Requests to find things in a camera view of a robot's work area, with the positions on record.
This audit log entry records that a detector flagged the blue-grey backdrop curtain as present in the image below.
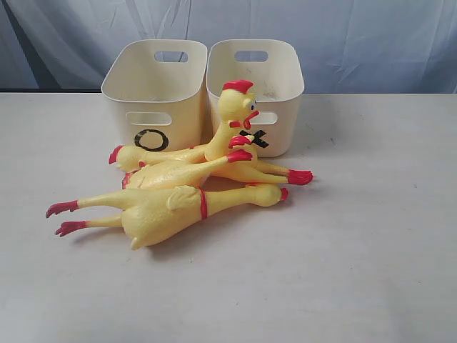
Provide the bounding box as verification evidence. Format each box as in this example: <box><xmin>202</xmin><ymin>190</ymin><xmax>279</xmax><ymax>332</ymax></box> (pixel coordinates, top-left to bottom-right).
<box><xmin>1</xmin><ymin>1</ymin><xmax>456</xmax><ymax>93</ymax></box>

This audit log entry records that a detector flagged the small headless yellow rubber chicken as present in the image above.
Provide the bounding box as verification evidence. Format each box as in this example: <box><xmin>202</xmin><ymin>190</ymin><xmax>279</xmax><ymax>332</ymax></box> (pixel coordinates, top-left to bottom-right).
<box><xmin>122</xmin><ymin>150</ymin><xmax>252</xmax><ymax>190</ymax></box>

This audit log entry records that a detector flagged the upright-headed yellow rubber chicken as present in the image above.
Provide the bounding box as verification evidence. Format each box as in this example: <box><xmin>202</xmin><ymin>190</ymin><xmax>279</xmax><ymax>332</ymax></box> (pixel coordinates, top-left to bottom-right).
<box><xmin>204</xmin><ymin>79</ymin><xmax>313</xmax><ymax>185</ymax></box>

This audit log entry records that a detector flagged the cream bin marked O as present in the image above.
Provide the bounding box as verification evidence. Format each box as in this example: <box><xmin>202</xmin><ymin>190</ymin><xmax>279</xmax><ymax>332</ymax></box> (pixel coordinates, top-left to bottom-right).
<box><xmin>101</xmin><ymin>39</ymin><xmax>207</xmax><ymax>151</ymax></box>

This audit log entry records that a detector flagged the cream bin marked X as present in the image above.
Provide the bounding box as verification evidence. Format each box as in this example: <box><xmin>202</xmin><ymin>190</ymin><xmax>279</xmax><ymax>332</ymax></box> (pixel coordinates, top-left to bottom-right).
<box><xmin>206</xmin><ymin>39</ymin><xmax>305</xmax><ymax>157</ymax></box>

